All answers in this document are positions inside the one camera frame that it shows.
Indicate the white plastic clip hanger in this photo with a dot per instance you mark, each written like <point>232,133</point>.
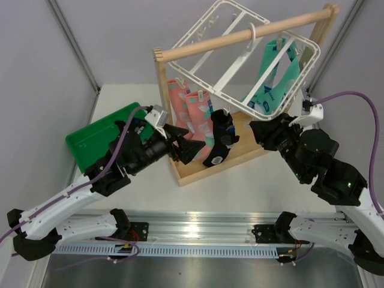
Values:
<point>222,53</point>

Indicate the black sock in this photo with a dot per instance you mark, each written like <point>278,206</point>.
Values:
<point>225,138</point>
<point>139,129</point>

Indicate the right green blue sock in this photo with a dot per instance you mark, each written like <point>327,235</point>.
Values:
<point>275,96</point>

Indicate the pink sock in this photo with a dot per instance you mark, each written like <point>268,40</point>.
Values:
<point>178,89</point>
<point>200,107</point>

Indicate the aluminium frame post left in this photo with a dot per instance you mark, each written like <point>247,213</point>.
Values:
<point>69,36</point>

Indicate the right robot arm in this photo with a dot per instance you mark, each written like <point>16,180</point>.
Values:
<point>310,154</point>

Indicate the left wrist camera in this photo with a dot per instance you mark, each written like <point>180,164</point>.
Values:
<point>157,117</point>

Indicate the green blue sock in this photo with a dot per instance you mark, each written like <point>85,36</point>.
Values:
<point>271,50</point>
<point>275,96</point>

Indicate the aluminium frame post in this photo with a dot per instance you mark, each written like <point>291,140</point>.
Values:
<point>337,42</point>
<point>69,36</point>

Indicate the green plastic bin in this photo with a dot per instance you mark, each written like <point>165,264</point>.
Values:
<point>98,140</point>

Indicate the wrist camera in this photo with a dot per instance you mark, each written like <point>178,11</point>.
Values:
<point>311,113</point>
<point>157,117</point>

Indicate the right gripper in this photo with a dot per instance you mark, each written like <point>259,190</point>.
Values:
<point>266,131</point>

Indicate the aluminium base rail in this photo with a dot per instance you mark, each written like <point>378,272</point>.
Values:
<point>201,228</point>

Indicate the white slotted cable duct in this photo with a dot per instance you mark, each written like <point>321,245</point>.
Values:
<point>157,250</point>

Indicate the left green blue sock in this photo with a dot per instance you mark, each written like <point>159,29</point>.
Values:
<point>271,50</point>

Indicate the aluminium frame post right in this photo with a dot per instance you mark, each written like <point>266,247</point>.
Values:
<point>337,42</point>

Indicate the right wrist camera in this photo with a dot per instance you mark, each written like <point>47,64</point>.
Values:
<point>311,113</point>

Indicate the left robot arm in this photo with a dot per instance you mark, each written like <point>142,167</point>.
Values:
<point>41,230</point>

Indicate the wooden hanging rack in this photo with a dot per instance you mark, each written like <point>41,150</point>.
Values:
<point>246,149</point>

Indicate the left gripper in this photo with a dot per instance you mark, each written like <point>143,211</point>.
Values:
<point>187,149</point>

